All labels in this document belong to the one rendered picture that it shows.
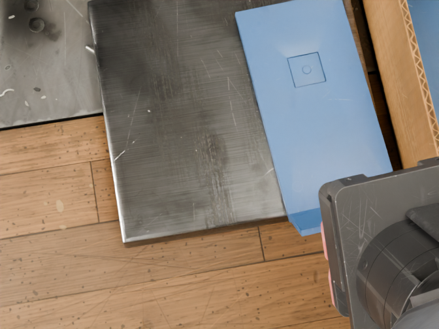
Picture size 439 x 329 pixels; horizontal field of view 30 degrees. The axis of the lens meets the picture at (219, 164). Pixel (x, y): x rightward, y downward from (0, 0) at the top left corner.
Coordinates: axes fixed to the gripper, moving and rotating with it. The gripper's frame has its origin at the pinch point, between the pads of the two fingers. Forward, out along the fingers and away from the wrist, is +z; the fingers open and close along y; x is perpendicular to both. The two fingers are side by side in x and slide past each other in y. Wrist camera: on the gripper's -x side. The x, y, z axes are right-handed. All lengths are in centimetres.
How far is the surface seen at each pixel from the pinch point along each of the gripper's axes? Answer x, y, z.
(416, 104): -5.1, 5.4, 1.1
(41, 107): 16.6, 8.3, 9.6
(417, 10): -9.0, 9.6, 9.1
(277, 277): 4.6, -3.9, 2.4
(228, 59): 4.4, 9.2, 7.7
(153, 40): 8.7, 11.1, 8.9
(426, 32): -9.1, 8.2, 8.3
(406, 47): -5.3, 8.6, 2.2
